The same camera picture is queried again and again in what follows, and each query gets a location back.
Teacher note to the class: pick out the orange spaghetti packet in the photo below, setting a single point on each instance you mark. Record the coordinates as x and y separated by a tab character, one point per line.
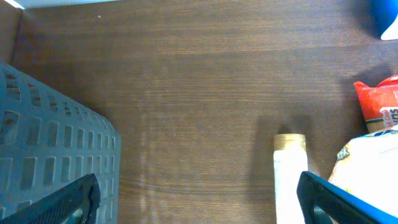
378	104

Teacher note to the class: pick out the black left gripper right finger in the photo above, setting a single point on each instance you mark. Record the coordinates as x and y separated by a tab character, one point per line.
323	202

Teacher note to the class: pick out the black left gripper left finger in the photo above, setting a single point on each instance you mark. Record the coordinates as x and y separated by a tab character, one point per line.
77	202

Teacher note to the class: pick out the grey plastic mesh basket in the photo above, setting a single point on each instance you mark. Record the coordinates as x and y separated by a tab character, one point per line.
48	141

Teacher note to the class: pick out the white barcode scanner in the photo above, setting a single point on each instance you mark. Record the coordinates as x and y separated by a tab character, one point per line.
385	13

